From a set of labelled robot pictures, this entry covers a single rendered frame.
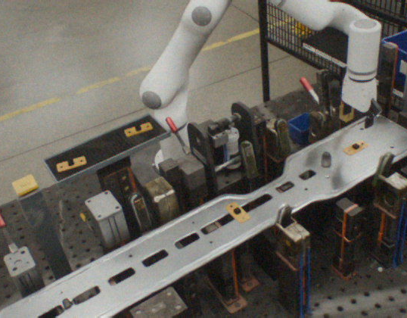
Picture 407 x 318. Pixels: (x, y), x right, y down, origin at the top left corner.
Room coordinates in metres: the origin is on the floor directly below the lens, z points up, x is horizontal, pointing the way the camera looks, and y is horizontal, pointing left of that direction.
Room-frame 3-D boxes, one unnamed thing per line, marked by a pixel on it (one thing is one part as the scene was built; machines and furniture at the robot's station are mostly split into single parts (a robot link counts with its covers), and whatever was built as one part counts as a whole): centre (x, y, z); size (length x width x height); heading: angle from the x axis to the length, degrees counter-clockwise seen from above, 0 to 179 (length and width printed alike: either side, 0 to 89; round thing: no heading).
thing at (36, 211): (1.17, 0.51, 0.92); 0.08 x 0.08 x 0.44; 27
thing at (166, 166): (1.24, 0.10, 0.90); 0.05 x 0.05 x 0.40; 27
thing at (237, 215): (1.09, -0.08, 1.01); 0.08 x 0.04 x 0.01; 27
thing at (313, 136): (1.45, -0.42, 0.88); 0.07 x 0.06 x 0.35; 27
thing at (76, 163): (1.23, 0.38, 1.17); 0.08 x 0.04 x 0.01; 105
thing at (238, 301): (1.05, -0.01, 0.84); 0.17 x 0.06 x 0.29; 27
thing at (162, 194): (1.16, 0.14, 0.89); 0.13 x 0.11 x 0.38; 27
